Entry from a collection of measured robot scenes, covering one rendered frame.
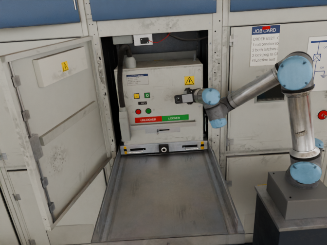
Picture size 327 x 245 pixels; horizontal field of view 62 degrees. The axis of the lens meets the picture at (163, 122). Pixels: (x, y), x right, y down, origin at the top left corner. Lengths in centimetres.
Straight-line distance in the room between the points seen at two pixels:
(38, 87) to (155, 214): 74
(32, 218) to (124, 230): 106
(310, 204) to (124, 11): 127
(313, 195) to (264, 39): 81
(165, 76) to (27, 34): 76
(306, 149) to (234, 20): 74
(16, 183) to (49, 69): 101
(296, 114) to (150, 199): 75
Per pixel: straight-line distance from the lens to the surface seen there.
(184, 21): 151
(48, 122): 127
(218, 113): 128
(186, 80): 155
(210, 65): 156
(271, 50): 161
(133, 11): 148
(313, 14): 170
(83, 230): 214
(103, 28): 153
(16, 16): 153
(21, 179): 200
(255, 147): 179
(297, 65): 112
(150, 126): 159
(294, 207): 143
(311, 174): 128
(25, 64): 117
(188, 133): 167
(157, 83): 155
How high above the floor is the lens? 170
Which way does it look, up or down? 23 degrees down
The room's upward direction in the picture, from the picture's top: 4 degrees counter-clockwise
